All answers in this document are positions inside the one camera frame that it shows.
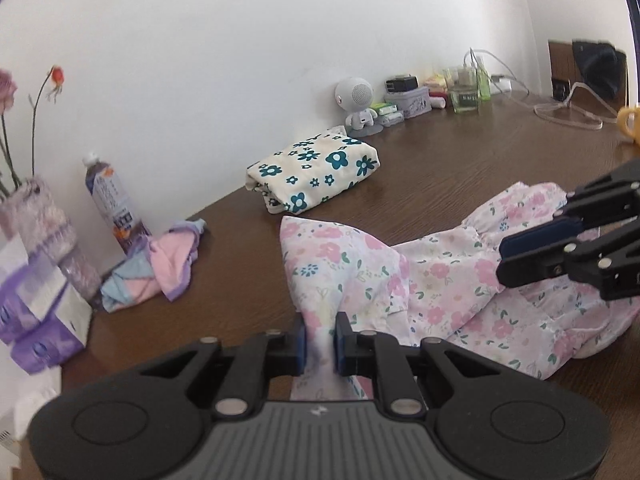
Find pink floral dress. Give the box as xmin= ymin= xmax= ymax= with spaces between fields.
xmin=280 ymin=182 xmax=639 ymax=401

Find clear plastic hanger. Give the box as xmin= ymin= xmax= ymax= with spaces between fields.
xmin=533 ymin=82 xmax=617 ymax=131

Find black bag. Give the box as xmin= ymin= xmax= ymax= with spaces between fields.
xmin=572 ymin=40 xmax=627 ymax=101

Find pastel pink blue cloth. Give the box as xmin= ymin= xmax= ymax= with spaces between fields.
xmin=100 ymin=219 xmax=207 ymax=313

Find green small bottle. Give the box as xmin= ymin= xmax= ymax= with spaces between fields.
xmin=475 ymin=56 xmax=491 ymax=101

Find square glass perfume bottle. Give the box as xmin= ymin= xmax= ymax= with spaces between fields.
xmin=449 ymin=66 xmax=480 ymax=113

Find brown tea drink bottle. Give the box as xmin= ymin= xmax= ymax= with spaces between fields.
xmin=82 ymin=154 xmax=150 ymax=254

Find lower purple tissue pack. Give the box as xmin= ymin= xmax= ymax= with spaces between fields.
xmin=11 ymin=284 xmax=92 ymax=375

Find purple tissue pack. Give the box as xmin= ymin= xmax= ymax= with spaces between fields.
xmin=11 ymin=284 xmax=92 ymax=375
xmin=1 ymin=235 xmax=66 ymax=346

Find folded white teal floral cloth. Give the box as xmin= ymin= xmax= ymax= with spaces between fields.
xmin=245 ymin=126 xmax=380 ymax=214

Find grey tin box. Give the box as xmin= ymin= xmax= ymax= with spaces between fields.
xmin=396 ymin=87 xmax=432 ymax=119

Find crumpled white tissue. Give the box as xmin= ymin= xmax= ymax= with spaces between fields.
xmin=1 ymin=363 xmax=62 ymax=441

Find upper purple tissue pack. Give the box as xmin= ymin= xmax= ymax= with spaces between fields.
xmin=1 ymin=235 xmax=66 ymax=346

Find small green white boxes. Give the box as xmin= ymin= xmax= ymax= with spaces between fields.
xmin=371 ymin=102 xmax=405 ymax=128

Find black charger adapter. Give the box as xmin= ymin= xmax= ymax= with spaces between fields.
xmin=385 ymin=75 xmax=419 ymax=93

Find purple textured vase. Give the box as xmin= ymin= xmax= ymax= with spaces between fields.
xmin=1 ymin=177 xmax=101 ymax=301

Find white robot figurine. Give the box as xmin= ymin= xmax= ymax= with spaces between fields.
xmin=334 ymin=77 xmax=383 ymax=139

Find yellow ring object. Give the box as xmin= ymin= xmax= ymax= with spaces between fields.
xmin=616 ymin=105 xmax=640 ymax=145

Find white charging cable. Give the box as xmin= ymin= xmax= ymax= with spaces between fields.
xmin=464 ymin=48 xmax=533 ymax=110

